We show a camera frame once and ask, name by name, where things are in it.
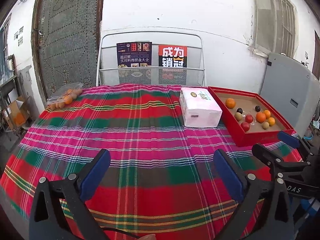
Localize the small red tomato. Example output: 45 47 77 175
245 114 254 124

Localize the grey plastic cabinet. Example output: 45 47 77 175
260 53 319 137

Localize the plaid tablecloth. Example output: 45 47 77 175
1 85 270 239

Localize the white metal magazine rack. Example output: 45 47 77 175
95 30 206 86

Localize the red cardboard box tray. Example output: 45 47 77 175
208 87 295 147

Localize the studded metal door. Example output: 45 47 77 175
31 0 103 100

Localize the orange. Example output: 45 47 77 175
267 117 276 126
225 98 236 109
264 109 271 119
255 112 266 124

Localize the cardboard box on shelf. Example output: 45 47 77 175
3 96 30 131

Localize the pink tissue pack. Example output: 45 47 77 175
180 87 222 128

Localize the clear plastic fruit container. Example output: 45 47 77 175
47 82 84 110

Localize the yellow-green round fruit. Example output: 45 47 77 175
263 122 270 129

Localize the large red tomato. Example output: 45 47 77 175
240 121 250 132

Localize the red black white book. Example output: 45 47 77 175
158 44 188 85

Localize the dark blue cookbook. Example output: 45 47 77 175
117 41 152 85

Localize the window with metal bars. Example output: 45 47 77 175
251 0 298 58

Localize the small tan fruit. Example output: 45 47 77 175
234 112 242 121

